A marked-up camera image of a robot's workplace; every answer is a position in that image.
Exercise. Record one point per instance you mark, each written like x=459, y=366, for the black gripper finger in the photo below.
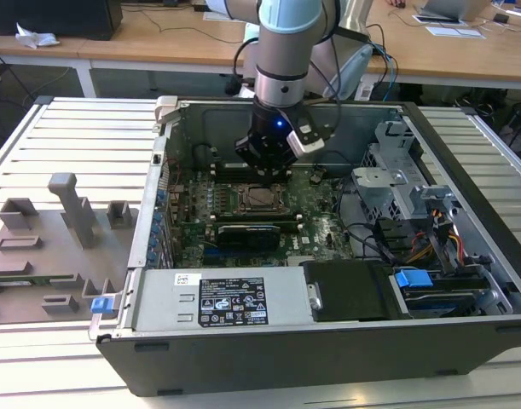
x=245, y=149
x=279, y=178

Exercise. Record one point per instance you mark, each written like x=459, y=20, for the silver CPU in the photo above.
x=264, y=198

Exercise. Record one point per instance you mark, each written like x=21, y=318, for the thin metal locking lever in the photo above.
x=249, y=186

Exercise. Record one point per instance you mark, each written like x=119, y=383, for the black RAM slot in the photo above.
x=256, y=220
x=226, y=171
x=219, y=166
x=226, y=180
x=226, y=175
x=291, y=225
x=256, y=216
x=291, y=230

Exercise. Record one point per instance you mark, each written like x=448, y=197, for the CPU socket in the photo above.
x=238, y=211

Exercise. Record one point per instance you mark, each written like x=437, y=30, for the black plastic drive cover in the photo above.
x=349, y=289

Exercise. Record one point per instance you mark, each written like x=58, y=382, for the green motherboard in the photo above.
x=315, y=230

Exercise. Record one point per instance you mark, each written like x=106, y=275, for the black graphics card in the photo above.
x=249, y=238

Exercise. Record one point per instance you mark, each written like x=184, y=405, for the silver metal drive cage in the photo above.
x=379, y=187

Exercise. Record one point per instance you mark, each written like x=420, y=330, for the grey power supply unit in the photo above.
x=166, y=298

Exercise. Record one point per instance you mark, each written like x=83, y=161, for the hard disk in blue carrier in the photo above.
x=413, y=279

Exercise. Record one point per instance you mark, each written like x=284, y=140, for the black and grey PC case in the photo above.
x=285, y=362

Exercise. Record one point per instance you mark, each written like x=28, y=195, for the blue plastic latch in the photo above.
x=103, y=306

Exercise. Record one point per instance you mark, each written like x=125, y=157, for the grey parts rack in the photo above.
x=51, y=255

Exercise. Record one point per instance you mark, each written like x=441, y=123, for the grey laptop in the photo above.
x=452, y=8

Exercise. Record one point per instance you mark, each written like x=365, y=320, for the black box on desk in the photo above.
x=51, y=17

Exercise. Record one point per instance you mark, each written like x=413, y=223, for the crumpled white paper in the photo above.
x=34, y=38

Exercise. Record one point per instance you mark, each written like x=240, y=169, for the green RAM stick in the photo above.
x=38, y=280

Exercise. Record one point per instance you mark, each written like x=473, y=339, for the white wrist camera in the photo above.
x=305, y=142

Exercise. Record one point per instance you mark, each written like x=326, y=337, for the wooden desk white frame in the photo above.
x=30, y=53
x=179, y=42

